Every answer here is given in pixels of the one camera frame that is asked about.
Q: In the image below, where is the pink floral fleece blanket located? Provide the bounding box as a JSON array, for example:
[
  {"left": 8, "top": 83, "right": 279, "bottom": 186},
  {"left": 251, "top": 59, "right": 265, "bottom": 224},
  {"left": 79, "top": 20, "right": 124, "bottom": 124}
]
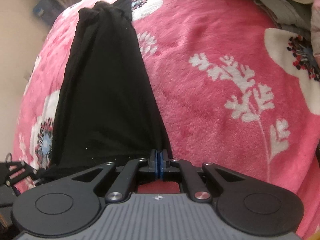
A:
[{"left": 12, "top": 0, "right": 319, "bottom": 239}]

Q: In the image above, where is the grey garment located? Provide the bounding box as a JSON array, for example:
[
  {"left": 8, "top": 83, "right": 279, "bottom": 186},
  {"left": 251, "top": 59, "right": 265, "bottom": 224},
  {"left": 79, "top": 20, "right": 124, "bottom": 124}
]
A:
[{"left": 253, "top": 0, "right": 311, "bottom": 32}]

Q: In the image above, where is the blue box by wall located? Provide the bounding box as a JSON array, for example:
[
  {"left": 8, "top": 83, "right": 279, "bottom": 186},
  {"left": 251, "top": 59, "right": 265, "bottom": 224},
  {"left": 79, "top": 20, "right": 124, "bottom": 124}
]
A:
[{"left": 33, "top": 0, "right": 65, "bottom": 27}]

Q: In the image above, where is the black garment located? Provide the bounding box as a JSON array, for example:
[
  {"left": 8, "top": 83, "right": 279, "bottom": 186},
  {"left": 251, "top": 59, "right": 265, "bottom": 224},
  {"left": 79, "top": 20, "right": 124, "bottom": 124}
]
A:
[{"left": 43, "top": 0, "right": 171, "bottom": 181}]

